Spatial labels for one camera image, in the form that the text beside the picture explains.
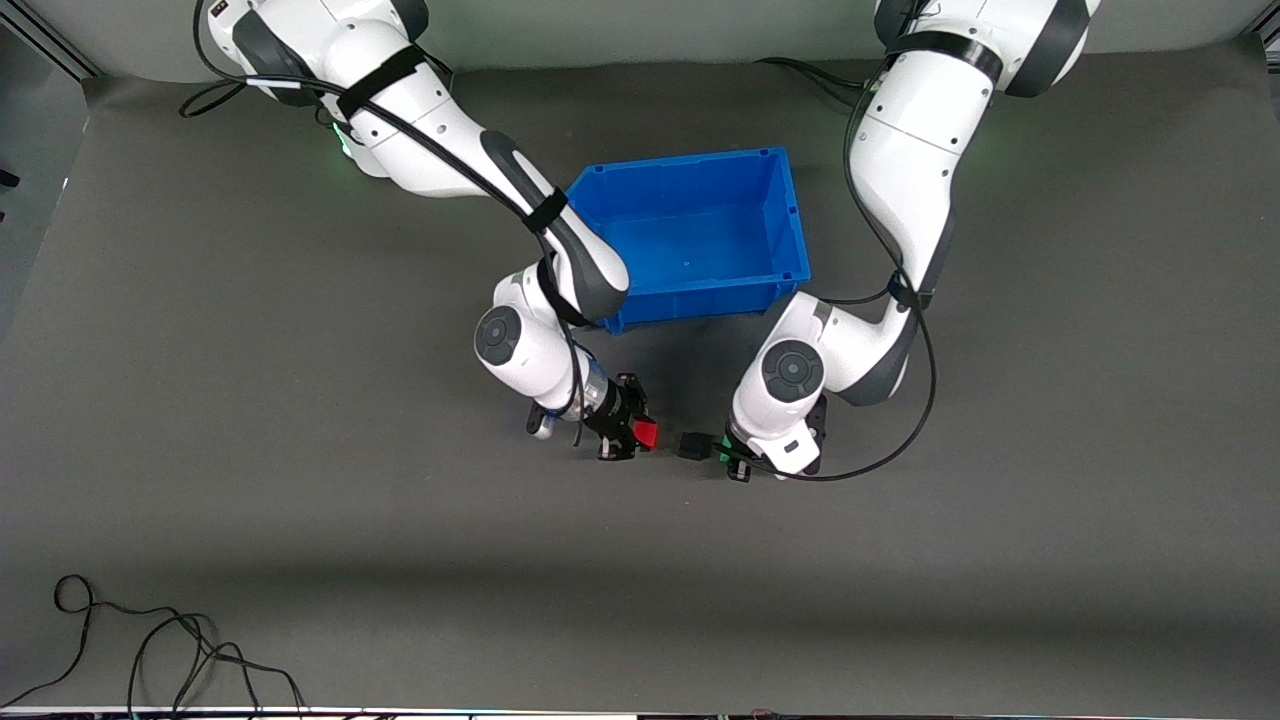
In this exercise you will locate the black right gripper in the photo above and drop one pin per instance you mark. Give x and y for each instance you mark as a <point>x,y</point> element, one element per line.
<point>618,415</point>

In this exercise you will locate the small red cube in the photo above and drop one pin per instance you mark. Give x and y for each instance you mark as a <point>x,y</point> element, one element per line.
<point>646,433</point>

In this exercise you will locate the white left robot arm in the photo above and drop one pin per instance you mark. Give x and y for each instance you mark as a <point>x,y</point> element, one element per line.
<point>910,150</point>

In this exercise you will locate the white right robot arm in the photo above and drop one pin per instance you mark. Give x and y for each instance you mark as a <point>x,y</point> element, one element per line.
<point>420,130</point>

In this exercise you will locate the small black cube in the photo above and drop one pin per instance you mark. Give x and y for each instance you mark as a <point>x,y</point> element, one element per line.
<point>692,446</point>

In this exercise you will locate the dark grey table mat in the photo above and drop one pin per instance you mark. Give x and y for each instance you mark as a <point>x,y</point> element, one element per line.
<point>640,560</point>

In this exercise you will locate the blue plastic storage bin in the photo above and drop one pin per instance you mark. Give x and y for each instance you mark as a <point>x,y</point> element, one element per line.
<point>700,230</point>

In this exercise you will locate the aluminium frame rail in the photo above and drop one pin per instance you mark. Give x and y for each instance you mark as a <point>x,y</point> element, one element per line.
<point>1270,38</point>
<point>60,50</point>

